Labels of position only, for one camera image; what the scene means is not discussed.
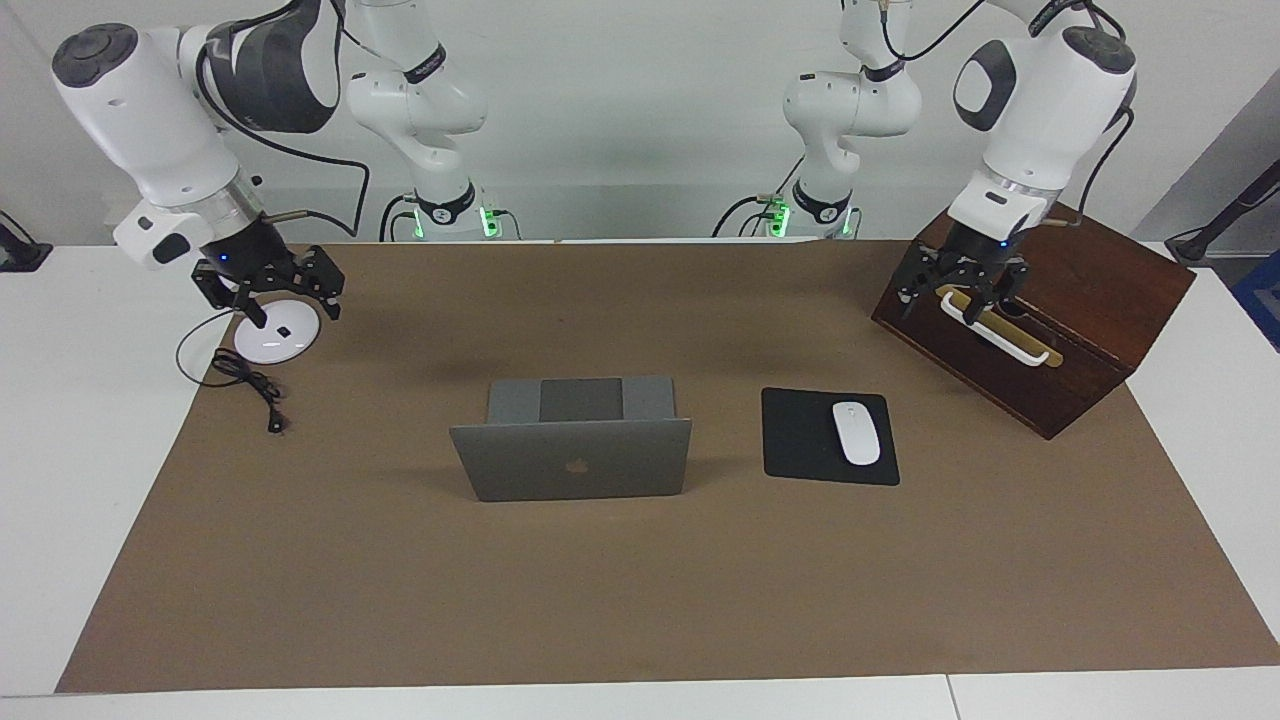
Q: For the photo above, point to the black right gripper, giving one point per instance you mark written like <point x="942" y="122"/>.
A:
<point x="245" y="252"/>

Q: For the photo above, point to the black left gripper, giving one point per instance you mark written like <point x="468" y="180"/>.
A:
<point x="978" y="248"/>

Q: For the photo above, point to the grey Apple laptop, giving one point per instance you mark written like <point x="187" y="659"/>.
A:
<point x="570" y="450"/>

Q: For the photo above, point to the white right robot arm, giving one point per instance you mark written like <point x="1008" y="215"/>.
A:
<point x="150" y="120"/>

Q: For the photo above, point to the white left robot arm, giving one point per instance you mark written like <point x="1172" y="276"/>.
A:
<point x="1040" y="110"/>

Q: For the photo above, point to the dark brown wooden box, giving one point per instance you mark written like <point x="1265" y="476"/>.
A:
<point x="1100" y="300"/>

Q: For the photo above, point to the white computer mouse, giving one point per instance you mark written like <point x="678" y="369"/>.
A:
<point x="857" y="435"/>

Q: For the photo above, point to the black mouse pad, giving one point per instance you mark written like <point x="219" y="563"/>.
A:
<point x="800" y="440"/>

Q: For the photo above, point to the black stand base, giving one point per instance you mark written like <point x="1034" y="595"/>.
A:
<point x="1195" y="245"/>
<point x="20" y="255"/>

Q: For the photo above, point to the blue object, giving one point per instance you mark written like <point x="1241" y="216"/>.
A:
<point x="1262" y="300"/>

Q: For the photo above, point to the brown table mat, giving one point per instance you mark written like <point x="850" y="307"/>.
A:
<point x="600" y="600"/>

